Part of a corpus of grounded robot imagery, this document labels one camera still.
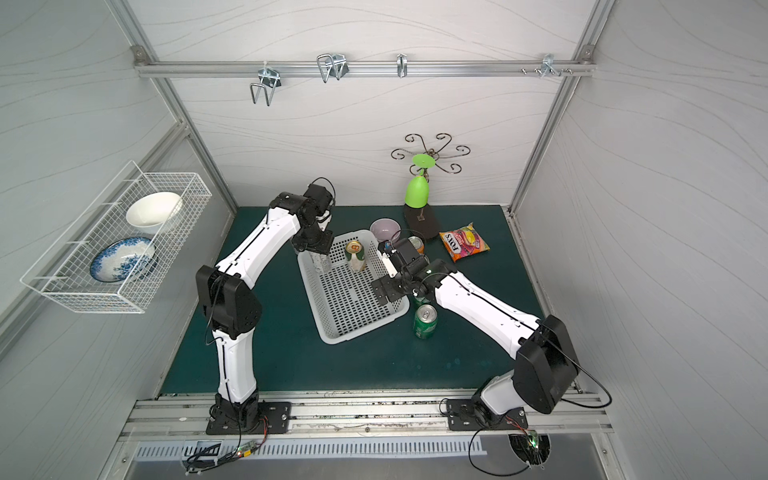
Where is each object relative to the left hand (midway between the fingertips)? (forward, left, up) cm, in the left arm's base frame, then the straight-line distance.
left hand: (320, 247), depth 88 cm
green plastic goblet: (+22, -29, +5) cm, 37 cm away
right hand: (-10, -21, -2) cm, 24 cm away
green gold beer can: (+2, -9, -6) cm, 11 cm away
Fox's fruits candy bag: (+15, -48, -15) cm, 52 cm away
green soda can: (-20, -31, -8) cm, 38 cm away
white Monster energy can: (-3, 0, -4) cm, 5 cm away
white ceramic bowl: (-4, +38, +18) cm, 42 cm away
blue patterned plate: (-17, +37, +16) cm, 44 cm away
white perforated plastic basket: (-8, -5, -17) cm, 20 cm away
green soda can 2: (-11, -29, -13) cm, 33 cm away
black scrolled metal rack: (+33, -29, +14) cm, 46 cm away
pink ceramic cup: (+20, -19, -14) cm, 30 cm away
